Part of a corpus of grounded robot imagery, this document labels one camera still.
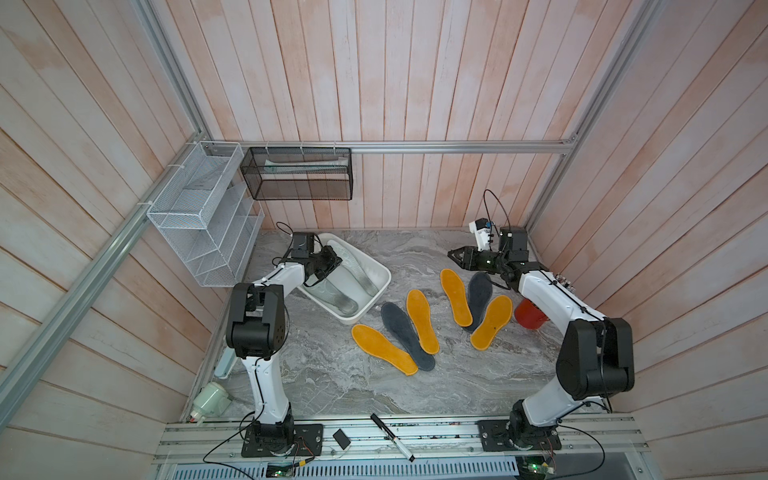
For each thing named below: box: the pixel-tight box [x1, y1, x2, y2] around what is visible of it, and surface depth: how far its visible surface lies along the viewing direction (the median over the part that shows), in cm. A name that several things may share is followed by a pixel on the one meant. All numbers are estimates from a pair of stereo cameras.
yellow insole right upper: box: [440, 269, 473, 327], surface depth 103 cm
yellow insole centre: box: [406, 289, 440, 355], surface depth 97 cm
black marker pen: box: [370, 413, 416, 462], surface depth 74 cm
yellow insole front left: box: [351, 324, 419, 376], surface depth 90 cm
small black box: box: [332, 428, 351, 451], surface depth 76 cm
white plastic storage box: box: [299, 233, 392, 325], surface depth 103 cm
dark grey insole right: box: [464, 271, 493, 334], surface depth 102 cm
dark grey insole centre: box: [381, 302, 436, 372], surface depth 94 cm
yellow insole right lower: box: [470, 295, 513, 351], surface depth 95 cm
